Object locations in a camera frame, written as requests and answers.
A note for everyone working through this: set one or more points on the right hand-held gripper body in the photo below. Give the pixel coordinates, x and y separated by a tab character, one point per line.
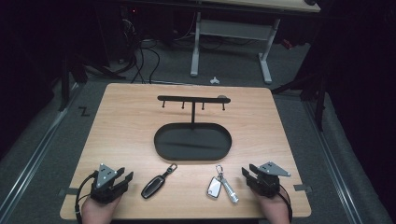
267	183

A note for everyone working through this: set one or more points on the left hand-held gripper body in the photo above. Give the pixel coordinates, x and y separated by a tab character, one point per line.
106	186

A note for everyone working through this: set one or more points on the black car key fob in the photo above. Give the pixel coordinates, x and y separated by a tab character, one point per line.
154	186

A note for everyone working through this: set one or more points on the black key rack with tray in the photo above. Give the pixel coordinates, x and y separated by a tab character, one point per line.
193	141

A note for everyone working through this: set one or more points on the person's left hand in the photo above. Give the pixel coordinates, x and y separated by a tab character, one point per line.
99	211

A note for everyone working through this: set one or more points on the person's right hand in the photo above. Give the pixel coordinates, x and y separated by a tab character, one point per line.
274	210

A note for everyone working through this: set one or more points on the grey tape strip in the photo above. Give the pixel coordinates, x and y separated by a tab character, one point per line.
302	188
70	191

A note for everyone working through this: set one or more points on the black zigzag floor tape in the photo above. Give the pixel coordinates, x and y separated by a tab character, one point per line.
83	111

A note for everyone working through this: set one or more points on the small grey round disc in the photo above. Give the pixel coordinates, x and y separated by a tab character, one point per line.
222	96

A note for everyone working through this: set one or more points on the black metal stand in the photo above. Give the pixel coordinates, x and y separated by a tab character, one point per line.
64	84
320	102

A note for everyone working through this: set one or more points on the small white floor object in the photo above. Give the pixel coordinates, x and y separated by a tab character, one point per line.
214	81

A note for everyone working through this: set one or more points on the small red object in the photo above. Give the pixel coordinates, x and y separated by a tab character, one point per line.
287	44

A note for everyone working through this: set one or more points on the metal floor rail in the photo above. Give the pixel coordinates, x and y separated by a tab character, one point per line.
34	155
333	161

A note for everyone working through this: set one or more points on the white metal frame desk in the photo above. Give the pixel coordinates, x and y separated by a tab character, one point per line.
233	29

